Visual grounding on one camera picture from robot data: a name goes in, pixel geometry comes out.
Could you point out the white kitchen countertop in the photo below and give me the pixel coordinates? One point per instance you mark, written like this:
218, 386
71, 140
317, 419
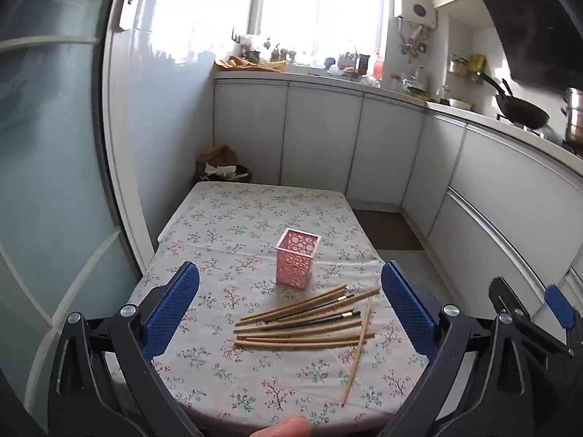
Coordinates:
319, 77

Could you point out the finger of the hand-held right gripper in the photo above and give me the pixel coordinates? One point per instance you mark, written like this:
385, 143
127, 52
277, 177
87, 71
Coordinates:
505, 292
561, 306

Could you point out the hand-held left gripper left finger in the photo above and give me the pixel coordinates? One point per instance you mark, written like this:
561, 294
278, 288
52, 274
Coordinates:
173, 309

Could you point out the person's left hand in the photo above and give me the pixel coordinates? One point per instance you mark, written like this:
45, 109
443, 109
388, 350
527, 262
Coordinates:
282, 428

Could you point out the dark brown jar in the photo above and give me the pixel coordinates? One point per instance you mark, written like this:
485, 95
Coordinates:
363, 64

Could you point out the black trash bin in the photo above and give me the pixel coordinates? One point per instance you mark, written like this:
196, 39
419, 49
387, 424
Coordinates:
227, 174

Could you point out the long bamboo chopstick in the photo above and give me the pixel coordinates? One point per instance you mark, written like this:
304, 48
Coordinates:
357, 346

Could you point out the steel pot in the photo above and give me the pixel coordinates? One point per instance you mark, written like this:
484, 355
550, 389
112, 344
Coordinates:
575, 118

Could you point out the bright kitchen window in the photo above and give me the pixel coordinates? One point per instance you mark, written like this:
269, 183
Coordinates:
319, 9

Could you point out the black wok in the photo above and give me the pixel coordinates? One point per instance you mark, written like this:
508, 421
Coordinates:
524, 111

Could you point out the pile of wooden chopsticks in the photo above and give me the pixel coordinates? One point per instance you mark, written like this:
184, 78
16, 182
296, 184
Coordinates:
273, 342

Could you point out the floral tablecloth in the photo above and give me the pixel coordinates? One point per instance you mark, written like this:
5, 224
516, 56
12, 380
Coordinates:
218, 255

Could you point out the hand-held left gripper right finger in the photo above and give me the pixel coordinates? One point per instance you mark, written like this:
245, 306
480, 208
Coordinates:
405, 309

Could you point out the pink perforated utensil holder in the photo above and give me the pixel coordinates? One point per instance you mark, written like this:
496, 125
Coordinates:
296, 268

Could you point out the white kitchen base cabinets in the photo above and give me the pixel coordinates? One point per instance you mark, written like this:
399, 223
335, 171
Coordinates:
319, 136

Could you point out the yellow packet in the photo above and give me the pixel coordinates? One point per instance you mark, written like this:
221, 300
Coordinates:
477, 63

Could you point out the red bottle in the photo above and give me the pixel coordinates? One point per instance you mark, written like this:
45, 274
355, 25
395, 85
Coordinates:
379, 66

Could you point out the black range hood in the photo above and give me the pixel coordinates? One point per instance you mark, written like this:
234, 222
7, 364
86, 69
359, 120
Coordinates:
533, 32

